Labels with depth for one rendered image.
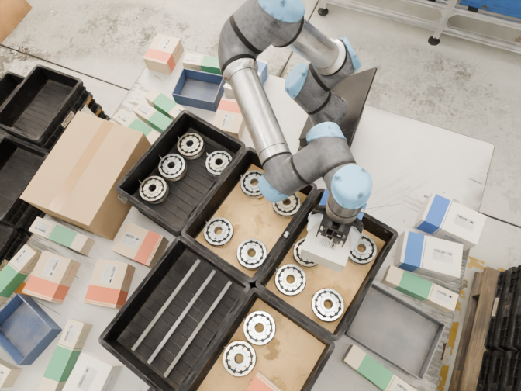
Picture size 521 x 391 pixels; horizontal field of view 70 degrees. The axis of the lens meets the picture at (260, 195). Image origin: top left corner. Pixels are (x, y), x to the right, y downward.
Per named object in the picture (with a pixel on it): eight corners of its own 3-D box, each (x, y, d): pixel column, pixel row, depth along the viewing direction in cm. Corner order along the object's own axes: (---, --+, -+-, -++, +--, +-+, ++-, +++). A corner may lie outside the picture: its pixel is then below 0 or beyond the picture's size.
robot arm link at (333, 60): (319, 68, 137) (222, 7, 92) (353, 41, 129) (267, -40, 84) (332, 95, 134) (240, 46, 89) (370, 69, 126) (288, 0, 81)
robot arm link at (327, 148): (285, 143, 82) (301, 187, 78) (327, 113, 76) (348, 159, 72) (304, 150, 88) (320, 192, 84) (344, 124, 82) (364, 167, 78)
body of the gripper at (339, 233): (314, 237, 95) (318, 222, 83) (326, 207, 97) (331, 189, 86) (343, 248, 93) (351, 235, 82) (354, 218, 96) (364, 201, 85)
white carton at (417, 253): (392, 267, 138) (400, 261, 130) (398, 237, 143) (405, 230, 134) (449, 282, 135) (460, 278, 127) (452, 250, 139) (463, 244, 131)
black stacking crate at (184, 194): (191, 126, 154) (184, 108, 143) (250, 160, 146) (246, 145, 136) (126, 200, 143) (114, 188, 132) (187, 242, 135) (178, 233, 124)
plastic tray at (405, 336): (440, 325, 130) (446, 324, 125) (417, 379, 124) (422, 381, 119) (369, 284, 136) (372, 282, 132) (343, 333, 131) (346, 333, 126)
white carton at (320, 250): (323, 196, 114) (327, 185, 105) (362, 211, 111) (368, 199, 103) (299, 256, 107) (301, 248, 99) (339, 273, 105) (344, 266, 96)
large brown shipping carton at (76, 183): (112, 241, 148) (88, 226, 130) (50, 216, 154) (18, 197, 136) (159, 157, 162) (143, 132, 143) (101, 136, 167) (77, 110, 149)
